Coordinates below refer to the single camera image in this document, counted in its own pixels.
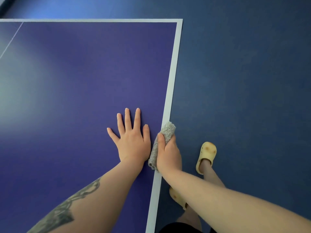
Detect person's left hand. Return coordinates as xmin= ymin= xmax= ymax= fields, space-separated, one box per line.
xmin=107 ymin=108 xmax=152 ymax=165

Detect person's left forearm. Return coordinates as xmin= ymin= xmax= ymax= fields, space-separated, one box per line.
xmin=27 ymin=159 xmax=145 ymax=233

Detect person's right hand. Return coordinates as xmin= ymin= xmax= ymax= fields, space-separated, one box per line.
xmin=156 ymin=132 xmax=182 ymax=173

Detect grey cleaning cloth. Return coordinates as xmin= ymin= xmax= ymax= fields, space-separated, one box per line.
xmin=148 ymin=121 xmax=177 ymax=171

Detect black shorts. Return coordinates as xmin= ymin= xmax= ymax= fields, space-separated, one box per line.
xmin=159 ymin=222 xmax=217 ymax=233

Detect cream slipper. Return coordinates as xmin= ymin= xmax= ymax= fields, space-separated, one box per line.
xmin=169 ymin=187 xmax=188 ymax=211
xmin=196 ymin=142 xmax=217 ymax=175

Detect blue table tennis table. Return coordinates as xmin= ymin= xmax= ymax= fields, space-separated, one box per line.
xmin=0 ymin=18 xmax=183 ymax=233

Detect cream left slipper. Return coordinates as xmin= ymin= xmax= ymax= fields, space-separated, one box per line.
xmin=169 ymin=187 xmax=188 ymax=211

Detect person's left leg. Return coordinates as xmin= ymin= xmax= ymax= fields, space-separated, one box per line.
xmin=176 ymin=206 xmax=202 ymax=231

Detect person's right forearm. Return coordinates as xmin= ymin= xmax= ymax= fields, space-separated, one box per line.
xmin=159 ymin=168 xmax=311 ymax=233

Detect cream right slipper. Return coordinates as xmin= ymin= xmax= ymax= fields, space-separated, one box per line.
xmin=196 ymin=142 xmax=217 ymax=175

